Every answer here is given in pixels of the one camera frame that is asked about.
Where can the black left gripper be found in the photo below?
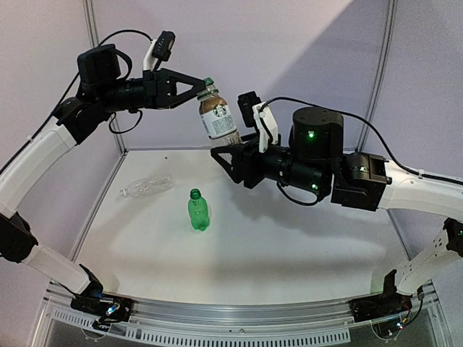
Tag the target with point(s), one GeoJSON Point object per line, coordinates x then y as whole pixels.
{"type": "Point", "coordinates": [162, 92]}

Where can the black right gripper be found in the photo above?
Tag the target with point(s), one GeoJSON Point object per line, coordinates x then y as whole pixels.
{"type": "Point", "coordinates": [242, 158]}

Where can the coffee bottle with dark cap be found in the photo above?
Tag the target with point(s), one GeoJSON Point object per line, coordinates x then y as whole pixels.
{"type": "Point", "coordinates": [217, 118]}

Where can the green plastic bottle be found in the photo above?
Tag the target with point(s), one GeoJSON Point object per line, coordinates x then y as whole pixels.
{"type": "Point", "coordinates": [198, 211]}

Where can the clear plastic bottle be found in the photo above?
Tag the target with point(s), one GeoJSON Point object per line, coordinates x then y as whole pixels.
{"type": "Point", "coordinates": [148, 186]}

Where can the dark green coffee bottle cap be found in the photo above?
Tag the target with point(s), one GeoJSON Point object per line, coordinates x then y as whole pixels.
{"type": "Point", "coordinates": [208, 81]}

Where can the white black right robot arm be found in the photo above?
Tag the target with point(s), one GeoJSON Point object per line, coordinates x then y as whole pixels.
{"type": "Point", "coordinates": [314, 161]}

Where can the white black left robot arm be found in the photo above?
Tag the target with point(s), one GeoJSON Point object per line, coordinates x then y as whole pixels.
{"type": "Point", "coordinates": [72, 122]}

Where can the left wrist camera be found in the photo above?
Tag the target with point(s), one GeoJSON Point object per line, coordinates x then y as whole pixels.
{"type": "Point", "coordinates": [159, 51]}

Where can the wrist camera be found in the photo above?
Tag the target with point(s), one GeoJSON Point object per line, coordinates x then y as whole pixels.
{"type": "Point", "coordinates": [257, 114]}
{"type": "Point", "coordinates": [159, 51]}

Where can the aluminium frame rail back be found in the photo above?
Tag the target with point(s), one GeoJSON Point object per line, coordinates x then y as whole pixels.
{"type": "Point", "coordinates": [131, 149]}

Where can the aluminium frame rail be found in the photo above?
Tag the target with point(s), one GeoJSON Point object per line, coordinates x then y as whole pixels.
{"type": "Point", "coordinates": [94, 210]}
{"type": "Point", "coordinates": [131, 149]}

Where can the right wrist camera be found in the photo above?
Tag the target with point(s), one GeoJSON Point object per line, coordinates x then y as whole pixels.
{"type": "Point", "coordinates": [257, 114]}

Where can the aluminium frame rail left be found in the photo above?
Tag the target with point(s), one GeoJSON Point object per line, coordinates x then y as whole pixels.
{"type": "Point", "coordinates": [94, 210]}

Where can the aluminium frame post left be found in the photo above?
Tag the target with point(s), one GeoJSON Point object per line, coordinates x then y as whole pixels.
{"type": "Point", "coordinates": [100, 68]}

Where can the aluminium frame post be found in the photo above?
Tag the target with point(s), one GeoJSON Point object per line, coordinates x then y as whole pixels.
{"type": "Point", "coordinates": [387, 35]}
{"type": "Point", "coordinates": [100, 68]}

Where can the aluminium frame post right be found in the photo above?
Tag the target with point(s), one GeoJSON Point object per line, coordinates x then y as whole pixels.
{"type": "Point", "coordinates": [387, 35]}

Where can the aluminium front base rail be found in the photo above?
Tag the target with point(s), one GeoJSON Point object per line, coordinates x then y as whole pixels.
{"type": "Point", "coordinates": [163, 323]}

